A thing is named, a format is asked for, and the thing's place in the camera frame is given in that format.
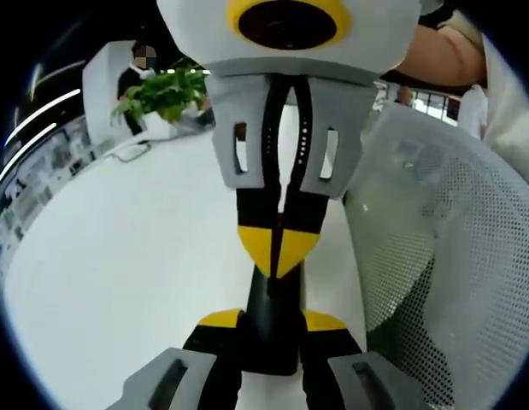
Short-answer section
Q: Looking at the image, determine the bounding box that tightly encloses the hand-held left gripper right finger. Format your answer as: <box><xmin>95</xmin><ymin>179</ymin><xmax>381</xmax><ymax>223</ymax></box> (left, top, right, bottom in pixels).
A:
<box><xmin>298</xmin><ymin>309</ymin><xmax>434</xmax><ymax>410</ymax></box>

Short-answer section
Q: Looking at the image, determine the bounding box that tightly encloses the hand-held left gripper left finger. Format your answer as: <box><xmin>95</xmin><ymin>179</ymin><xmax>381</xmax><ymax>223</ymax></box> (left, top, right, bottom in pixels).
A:
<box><xmin>104</xmin><ymin>307</ymin><xmax>245</xmax><ymax>410</ymax></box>

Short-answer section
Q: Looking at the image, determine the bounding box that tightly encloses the black remote control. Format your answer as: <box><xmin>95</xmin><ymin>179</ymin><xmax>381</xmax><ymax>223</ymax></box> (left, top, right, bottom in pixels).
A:
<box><xmin>240</xmin><ymin>263</ymin><xmax>306</xmax><ymax>378</ymax></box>

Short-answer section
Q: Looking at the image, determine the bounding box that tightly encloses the green potted plant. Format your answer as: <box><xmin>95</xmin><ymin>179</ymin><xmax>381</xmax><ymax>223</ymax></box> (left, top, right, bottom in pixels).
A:
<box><xmin>111</xmin><ymin>62</ymin><xmax>213</xmax><ymax>141</ymax></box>

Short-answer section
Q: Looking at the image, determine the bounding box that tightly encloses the grey mesh office chair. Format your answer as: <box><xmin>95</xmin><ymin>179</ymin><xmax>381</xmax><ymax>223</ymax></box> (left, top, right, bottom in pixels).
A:
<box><xmin>342</xmin><ymin>102</ymin><xmax>529</xmax><ymax>410</ymax></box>

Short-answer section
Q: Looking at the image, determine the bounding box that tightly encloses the white ceiling light strip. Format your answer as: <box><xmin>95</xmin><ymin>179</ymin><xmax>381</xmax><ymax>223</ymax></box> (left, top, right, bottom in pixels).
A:
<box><xmin>0</xmin><ymin>122</ymin><xmax>59</xmax><ymax>190</ymax></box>
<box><xmin>9</xmin><ymin>87</ymin><xmax>83</xmax><ymax>138</ymax></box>

